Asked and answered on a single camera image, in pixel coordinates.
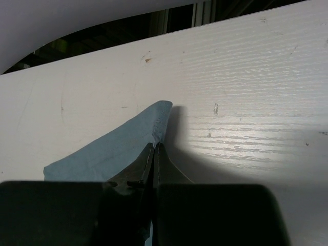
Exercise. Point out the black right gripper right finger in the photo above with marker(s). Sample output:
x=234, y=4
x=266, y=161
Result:
x=164, y=171

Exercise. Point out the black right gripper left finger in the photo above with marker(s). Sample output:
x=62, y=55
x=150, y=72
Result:
x=137, y=176

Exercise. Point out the blue t shirt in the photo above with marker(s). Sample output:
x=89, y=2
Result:
x=106, y=156

